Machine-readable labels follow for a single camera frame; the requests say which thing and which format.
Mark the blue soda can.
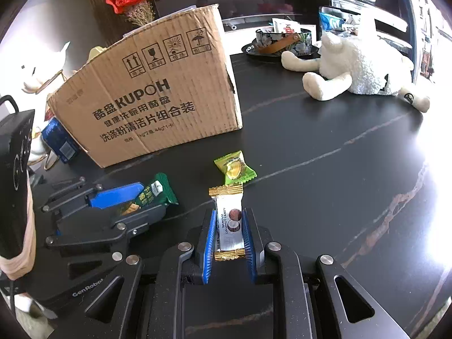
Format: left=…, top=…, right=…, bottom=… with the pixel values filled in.
left=42, top=117, right=81, bottom=164

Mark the green cracker packet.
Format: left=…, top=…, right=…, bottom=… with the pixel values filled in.
left=120, top=172, right=179, bottom=216

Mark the white shell bowl lower tier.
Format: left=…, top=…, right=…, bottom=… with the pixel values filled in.
left=22, top=41, right=70, bottom=94

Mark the black round tray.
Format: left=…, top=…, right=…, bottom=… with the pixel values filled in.
left=241, top=41, right=320, bottom=62

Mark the white gold chocolate candy packet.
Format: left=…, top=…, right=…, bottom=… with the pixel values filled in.
left=208, top=184, right=245, bottom=262

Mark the brown cardboard box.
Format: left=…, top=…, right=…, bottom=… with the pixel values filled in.
left=47, top=5, right=243, bottom=168

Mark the black camera box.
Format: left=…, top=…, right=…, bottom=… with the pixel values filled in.
left=0, top=96, right=34, bottom=259

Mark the small green candy packet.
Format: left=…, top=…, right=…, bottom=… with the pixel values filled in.
left=214, top=150, right=257, bottom=185

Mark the white plush sheep toy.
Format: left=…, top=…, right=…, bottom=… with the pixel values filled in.
left=281, top=32, right=431, bottom=112

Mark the floral basket with strap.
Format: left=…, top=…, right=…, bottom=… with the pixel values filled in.
left=254, top=18, right=312, bottom=56

